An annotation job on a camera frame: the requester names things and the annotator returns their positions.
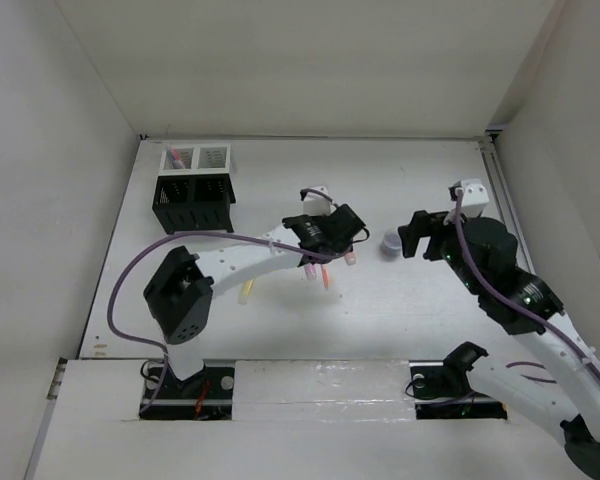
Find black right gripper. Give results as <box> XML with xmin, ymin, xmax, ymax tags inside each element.
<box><xmin>397</xmin><ymin>205</ymin><xmax>484</xmax><ymax>295</ymax></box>

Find orange double-tip pen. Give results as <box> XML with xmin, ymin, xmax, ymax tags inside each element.
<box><xmin>321</xmin><ymin>265</ymin><xmax>330</xmax><ymax>291</ymax></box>

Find yellow highlighter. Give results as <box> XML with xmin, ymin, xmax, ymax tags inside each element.
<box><xmin>238</xmin><ymin>279</ymin><xmax>255</xmax><ymax>305</ymax></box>

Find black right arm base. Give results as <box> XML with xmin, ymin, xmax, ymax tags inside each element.
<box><xmin>404</xmin><ymin>342</ymin><xmax>508</xmax><ymax>420</ymax></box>

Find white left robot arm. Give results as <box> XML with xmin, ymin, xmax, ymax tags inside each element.
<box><xmin>143</xmin><ymin>204</ymin><xmax>368</xmax><ymax>397</ymax></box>

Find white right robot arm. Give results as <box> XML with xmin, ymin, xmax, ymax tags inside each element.
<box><xmin>397</xmin><ymin>210</ymin><xmax>600</xmax><ymax>479</ymax></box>

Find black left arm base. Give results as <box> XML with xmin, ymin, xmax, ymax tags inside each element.
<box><xmin>139</xmin><ymin>360</ymin><xmax>235</xmax><ymax>421</ymax></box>

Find orange highlighter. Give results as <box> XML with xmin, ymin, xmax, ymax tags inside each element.
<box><xmin>344</xmin><ymin>252</ymin><xmax>357</xmax><ymax>266</ymax></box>

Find small round dark container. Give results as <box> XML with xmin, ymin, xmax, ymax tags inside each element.
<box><xmin>379</xmin><ymin>229</ymin><xmax>402</xmax><ymax>259</ymax></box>

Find purple highlighter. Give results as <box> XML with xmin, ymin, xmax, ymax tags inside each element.
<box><xmin>304</xmin><ymin>264</ymin><xmax>317</xmax><ymax>281</ymax></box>

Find black mesh organizer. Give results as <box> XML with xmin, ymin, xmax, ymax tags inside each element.
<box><xmin>152</xmin><ymin>174</ymin><xmax>236</xmax><ymax>235</ymax></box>

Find white mesh organizer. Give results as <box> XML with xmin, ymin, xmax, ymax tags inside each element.
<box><xmin>159</xmin><ymin>142</ymin><xmax>236</xmax><ymax>176</ymax></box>

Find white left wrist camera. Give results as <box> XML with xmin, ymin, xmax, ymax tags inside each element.
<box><xmin>300</xmin><ymin>185</ymin><xmax>333</xmax><ymax>216</ymax></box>

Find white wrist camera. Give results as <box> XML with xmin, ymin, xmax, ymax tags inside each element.
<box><xmin>300</xmin><ymin>185</ymin><xmax>333</xmax><ymax>216</ymax></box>
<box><xmin>449</xmin><ymin>179</ymin><xmax>490</xmax><ymax>218</ymax></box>

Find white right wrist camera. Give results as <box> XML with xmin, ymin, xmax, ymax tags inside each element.
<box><xmin>449</xmin><ymin>179</ymin><xmax>490</xmax><ymax>218</ymax></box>

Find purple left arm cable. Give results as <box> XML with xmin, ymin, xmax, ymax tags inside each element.
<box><xmin>107</xmin><ymin>188</ymin><xmax>341</xmax><ymax>406</ymax></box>

